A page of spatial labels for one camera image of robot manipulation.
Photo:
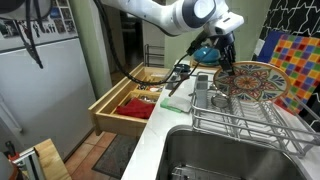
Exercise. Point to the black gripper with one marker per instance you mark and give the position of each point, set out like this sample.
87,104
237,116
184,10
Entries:
226,41

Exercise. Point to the colourful patterned ceramic plate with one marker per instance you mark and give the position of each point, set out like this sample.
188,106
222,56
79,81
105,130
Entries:
253,83

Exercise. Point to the wooden trivet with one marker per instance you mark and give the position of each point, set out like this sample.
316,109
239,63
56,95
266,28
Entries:
196,64

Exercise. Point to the small metal strainer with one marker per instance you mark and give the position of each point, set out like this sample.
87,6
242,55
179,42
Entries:
220,101

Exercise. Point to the grey cutlery caddy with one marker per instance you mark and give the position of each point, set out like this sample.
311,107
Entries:
201,95

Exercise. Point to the blue cutting board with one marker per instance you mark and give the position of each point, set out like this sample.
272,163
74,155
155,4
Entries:
268,45

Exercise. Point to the small black pan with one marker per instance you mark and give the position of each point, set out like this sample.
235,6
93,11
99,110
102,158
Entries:
182,69

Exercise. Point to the black utensils on counter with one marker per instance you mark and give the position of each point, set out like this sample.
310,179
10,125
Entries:
180,83

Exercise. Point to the grey metal utensil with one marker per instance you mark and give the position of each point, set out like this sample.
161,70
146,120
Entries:
171,82

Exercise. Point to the green white sponge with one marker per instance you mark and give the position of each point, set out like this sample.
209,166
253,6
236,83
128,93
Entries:
175,105

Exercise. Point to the black drawer utensils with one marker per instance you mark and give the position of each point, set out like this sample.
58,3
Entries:
144,85

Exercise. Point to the metal drawer cutlery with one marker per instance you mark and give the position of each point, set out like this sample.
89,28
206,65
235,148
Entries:
148,98

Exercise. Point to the stainless steel sink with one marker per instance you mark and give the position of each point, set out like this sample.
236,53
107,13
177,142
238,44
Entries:
216,153

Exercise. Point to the red cloth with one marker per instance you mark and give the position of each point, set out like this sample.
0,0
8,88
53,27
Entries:
135,108

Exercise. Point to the wooden cutlery drawer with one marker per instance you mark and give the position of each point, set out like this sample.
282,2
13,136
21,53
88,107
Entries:
113,121

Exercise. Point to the dark floor mat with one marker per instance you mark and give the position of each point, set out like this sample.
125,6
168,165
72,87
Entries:
116,156

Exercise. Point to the white refrigerator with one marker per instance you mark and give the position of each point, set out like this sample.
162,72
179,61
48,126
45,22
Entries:
43,103

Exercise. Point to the red black clamp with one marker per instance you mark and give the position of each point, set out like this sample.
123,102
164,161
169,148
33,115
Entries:
10,151

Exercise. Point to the white wall outlet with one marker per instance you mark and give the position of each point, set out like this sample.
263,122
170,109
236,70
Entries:
259,46

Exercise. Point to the metal bracket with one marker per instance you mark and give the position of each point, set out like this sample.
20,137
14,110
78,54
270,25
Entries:
31,160

